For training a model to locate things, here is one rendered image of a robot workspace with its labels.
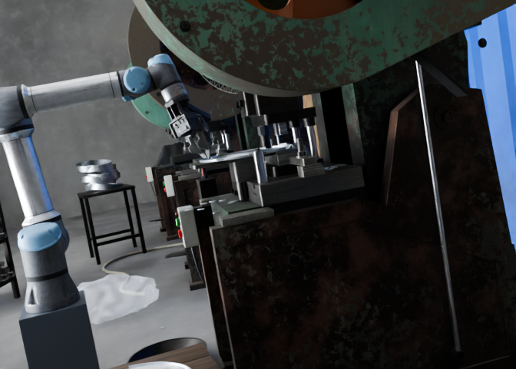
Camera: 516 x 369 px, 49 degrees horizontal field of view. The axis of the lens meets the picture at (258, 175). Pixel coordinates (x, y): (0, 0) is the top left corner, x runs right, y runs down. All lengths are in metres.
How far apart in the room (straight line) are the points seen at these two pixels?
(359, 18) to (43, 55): 7.33
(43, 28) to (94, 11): 0.71
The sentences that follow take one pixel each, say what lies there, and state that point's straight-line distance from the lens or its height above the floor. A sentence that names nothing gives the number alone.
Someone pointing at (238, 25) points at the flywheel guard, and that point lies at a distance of 1.29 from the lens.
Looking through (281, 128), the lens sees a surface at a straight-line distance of 1.75.
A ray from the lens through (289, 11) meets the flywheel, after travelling 1.40.
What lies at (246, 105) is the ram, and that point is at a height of 0.93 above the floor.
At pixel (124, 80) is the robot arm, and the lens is 1.71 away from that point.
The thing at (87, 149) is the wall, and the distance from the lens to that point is 8.34.
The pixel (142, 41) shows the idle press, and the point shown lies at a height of 1.38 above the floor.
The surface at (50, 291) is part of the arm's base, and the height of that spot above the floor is 0.50.
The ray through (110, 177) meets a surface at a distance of 4.61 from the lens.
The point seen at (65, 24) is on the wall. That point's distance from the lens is 8.52.
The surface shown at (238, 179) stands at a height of 0.72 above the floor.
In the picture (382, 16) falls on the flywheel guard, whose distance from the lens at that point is 1.40.
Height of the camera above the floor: 0.87
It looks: 5 degrees down
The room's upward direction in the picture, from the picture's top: 10 degrees counter-clockwise
